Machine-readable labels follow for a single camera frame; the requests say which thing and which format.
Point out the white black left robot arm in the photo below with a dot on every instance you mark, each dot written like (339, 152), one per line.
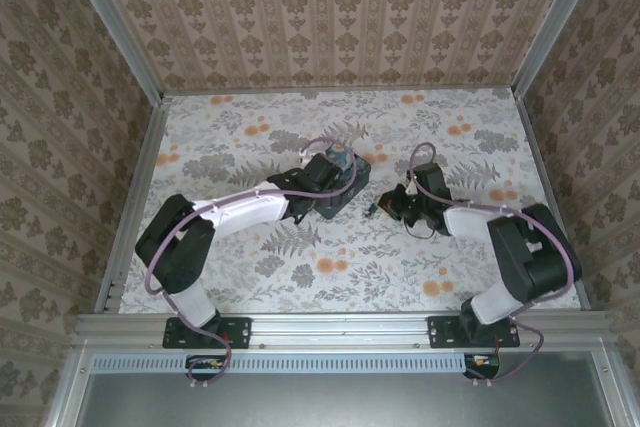
(250, 208)

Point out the aluminium front beam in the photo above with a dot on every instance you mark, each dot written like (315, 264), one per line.
(340, 329)

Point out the aluminium corner post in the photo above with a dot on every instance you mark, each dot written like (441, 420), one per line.
(557, 22)
(115, 27)

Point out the grey metal panel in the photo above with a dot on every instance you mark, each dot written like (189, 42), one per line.
(350, 402)

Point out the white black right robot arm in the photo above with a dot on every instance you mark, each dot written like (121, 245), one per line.
(530, 257)

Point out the aluminium side rail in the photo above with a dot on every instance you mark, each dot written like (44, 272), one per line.
(140, 187)
(550, 172)

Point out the aluminium back rail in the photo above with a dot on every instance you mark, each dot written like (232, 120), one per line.
(340, 92)

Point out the starry night print box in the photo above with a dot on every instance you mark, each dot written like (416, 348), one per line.
(352, 194)

